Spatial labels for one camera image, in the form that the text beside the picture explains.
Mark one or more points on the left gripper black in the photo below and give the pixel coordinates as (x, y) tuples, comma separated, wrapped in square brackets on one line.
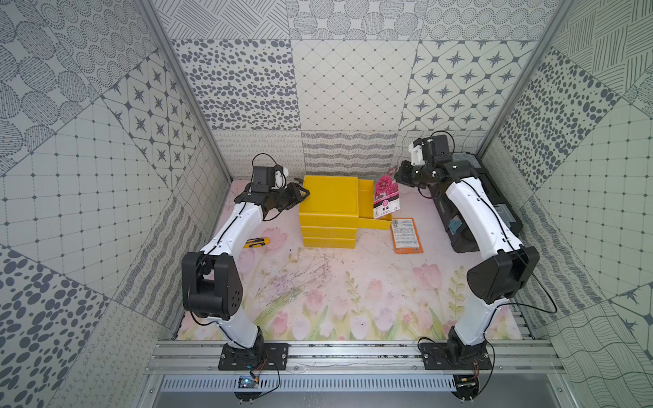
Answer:
[(281, 196)]

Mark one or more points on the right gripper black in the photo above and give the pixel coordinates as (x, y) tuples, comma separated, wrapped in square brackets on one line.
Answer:
[(403, 174)]

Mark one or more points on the yellow drawer cabinet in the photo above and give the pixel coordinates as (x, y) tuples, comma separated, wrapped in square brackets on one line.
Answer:
[(329, 216)]

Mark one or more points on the pink flower seed bag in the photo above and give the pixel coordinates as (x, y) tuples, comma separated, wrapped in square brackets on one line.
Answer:
[(386, 197)]

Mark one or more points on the orange seed bag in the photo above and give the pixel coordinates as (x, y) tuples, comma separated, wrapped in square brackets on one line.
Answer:
[(405, 236)]

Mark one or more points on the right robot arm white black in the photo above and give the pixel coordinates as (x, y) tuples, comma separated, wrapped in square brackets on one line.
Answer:
[(506, 263)]

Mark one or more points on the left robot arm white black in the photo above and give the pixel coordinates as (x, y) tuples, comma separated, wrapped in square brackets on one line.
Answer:
[(211, 285)]

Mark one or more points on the yellow utility knife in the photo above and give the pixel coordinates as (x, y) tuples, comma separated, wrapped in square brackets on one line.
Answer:
[(257, 242)]

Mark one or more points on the black toolbox grey latches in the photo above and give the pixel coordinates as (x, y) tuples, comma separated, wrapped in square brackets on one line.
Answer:
[(476, 215)]

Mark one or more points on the floral pink table mat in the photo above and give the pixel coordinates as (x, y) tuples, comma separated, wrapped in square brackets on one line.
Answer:
[(369, 292)]

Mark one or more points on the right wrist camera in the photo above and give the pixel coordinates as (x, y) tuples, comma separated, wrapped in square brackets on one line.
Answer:
[(431, 150)]

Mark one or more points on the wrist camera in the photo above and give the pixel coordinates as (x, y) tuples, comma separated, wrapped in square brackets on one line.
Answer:
[(431, 150), (266, 179)]

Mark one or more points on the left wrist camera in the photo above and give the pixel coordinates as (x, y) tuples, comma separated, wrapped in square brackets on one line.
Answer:
[(266, 179)]

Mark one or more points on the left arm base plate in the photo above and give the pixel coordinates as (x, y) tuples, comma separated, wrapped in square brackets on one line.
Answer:
[(252, 355)]

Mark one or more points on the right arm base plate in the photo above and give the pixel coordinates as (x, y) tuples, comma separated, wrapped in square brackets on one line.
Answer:
[(446, 356)]

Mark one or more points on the aluminium rail frame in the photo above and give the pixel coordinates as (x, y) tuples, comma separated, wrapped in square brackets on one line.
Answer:
[(203, 366)]

